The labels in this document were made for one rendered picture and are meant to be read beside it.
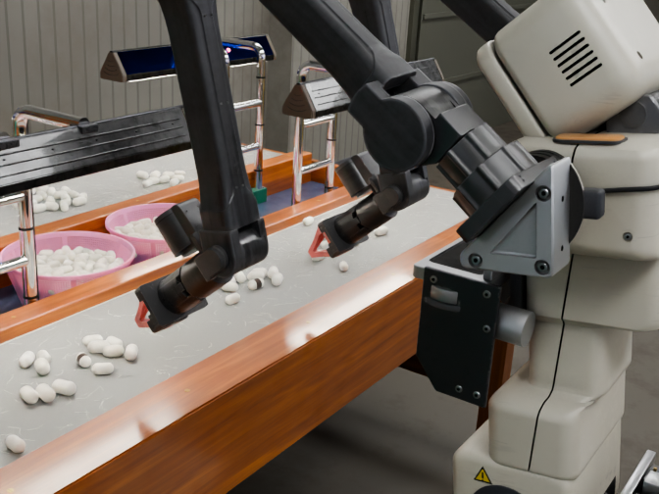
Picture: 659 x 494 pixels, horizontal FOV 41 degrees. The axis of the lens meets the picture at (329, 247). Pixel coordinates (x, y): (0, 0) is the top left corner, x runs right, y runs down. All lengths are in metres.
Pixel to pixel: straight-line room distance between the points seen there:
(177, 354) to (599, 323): 0.73
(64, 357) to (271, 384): 0.34
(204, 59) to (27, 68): 2.42
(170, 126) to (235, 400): 0.50
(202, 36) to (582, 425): 0.65
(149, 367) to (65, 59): 2.27
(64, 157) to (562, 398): 0.80
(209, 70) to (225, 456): 0.61
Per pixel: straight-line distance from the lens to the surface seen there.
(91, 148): 1.44
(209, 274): 1.15
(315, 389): 1.57
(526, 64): 1.00
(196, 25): 1.10
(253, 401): 1.41
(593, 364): 1.11
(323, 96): 1.92
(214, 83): 1.11
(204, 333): 1.58
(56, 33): 3.56
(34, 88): 3.52
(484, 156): 0.89
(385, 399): 2.89
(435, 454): 2.65
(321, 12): 0.97
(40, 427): 1.33
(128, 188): 2.41
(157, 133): 1.54
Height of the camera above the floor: 1.43
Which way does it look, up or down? 20 degrees down
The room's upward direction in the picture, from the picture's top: 3 degrees clockwise
